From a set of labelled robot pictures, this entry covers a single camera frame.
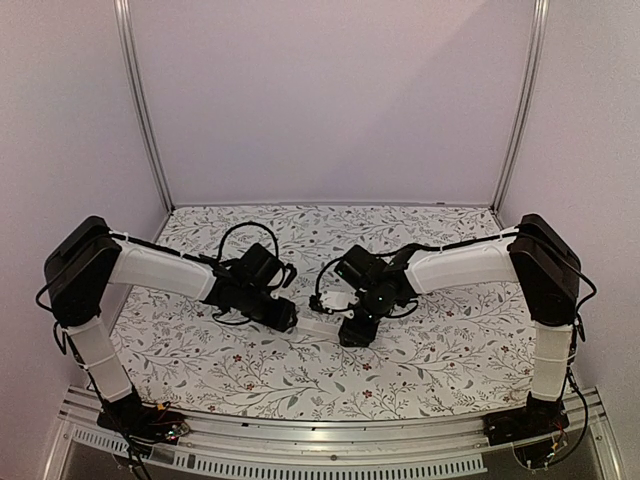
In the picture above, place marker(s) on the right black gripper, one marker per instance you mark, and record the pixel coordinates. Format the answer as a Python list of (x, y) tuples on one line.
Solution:
[(356, 333)]

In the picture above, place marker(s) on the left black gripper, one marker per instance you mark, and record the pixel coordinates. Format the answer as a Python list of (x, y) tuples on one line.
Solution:
[(279, 319)]

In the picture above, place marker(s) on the white remote control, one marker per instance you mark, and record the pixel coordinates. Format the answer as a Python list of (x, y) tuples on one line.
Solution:
[(318, 329)]

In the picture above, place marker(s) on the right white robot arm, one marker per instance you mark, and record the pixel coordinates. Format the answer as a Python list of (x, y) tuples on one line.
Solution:
[(530, 254)]

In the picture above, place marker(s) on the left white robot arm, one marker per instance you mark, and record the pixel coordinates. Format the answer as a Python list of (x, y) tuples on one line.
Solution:
[(94, 257)]

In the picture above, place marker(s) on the floral table mat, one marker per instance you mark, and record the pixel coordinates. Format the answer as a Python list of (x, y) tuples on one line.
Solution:
[(465, 349)]

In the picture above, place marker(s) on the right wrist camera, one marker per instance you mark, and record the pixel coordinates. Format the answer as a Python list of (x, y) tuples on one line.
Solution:
[(333, 302)]

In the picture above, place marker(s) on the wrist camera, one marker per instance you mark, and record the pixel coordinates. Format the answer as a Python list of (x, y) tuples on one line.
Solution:
[(286, 276), (333, 302)]

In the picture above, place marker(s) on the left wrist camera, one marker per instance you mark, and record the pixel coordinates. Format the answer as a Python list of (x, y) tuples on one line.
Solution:
[(286, 276)]

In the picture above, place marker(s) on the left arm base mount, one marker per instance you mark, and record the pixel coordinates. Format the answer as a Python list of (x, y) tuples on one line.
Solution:
[(144, 423)]

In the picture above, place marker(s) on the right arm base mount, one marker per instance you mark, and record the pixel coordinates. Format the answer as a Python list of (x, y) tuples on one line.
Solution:
[(524, 423)]

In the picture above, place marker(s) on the front aluminium rail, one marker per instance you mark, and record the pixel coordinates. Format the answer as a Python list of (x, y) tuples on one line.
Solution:
[(229, 447)]

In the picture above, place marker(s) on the left aluminium frame post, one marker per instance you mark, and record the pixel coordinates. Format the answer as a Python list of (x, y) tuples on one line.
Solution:
[(123, 17)]

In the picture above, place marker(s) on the aluminium frame post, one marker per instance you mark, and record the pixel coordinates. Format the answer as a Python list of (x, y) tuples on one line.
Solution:
[(123, 17), (525, 100)]

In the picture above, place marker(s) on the right aluminium frame post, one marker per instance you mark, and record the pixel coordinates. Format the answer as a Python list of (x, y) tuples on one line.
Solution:
[(525, 100)]

